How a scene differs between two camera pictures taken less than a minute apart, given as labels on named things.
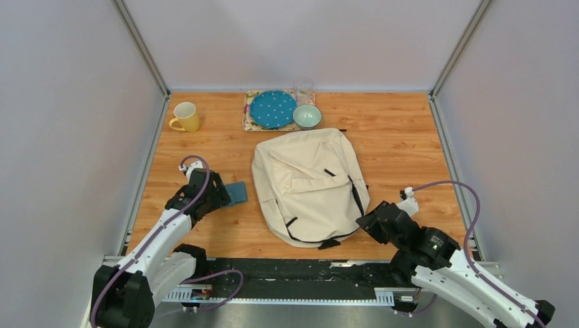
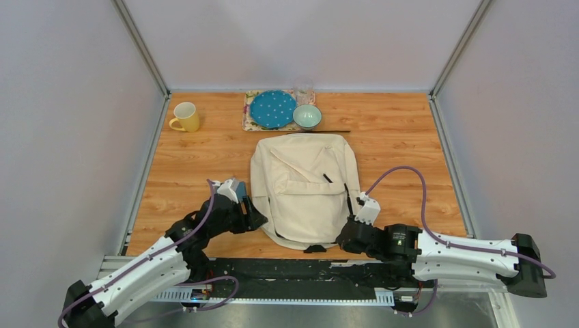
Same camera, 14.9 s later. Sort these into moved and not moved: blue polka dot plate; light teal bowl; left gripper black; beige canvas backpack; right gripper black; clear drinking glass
Moved: left gripper black; right gripper black
Not moved: beige canvas backpack; clear drinking glass; light teal bowl; blue polka dot plate
